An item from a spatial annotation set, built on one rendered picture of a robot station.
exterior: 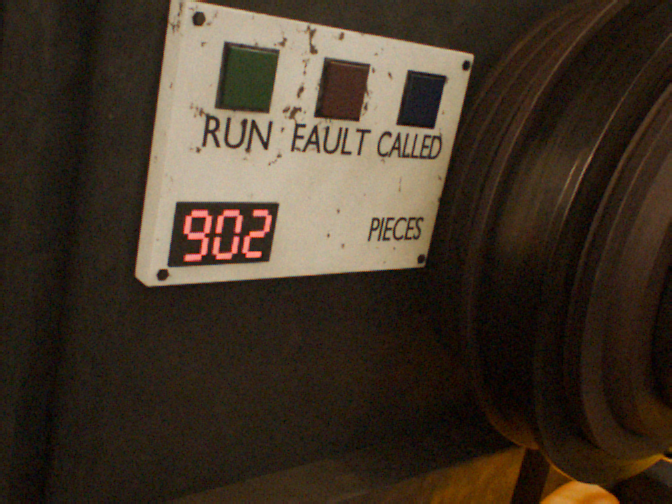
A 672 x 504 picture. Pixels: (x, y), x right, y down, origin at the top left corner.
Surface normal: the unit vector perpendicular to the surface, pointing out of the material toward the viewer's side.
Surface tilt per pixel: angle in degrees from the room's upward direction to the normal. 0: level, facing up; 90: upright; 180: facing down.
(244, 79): 90
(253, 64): 90
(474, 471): 90
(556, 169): 76
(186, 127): 90
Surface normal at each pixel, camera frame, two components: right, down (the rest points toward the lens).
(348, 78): 0.62, 0.33
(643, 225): -0.35, 0.00
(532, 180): -0.70, -0.17
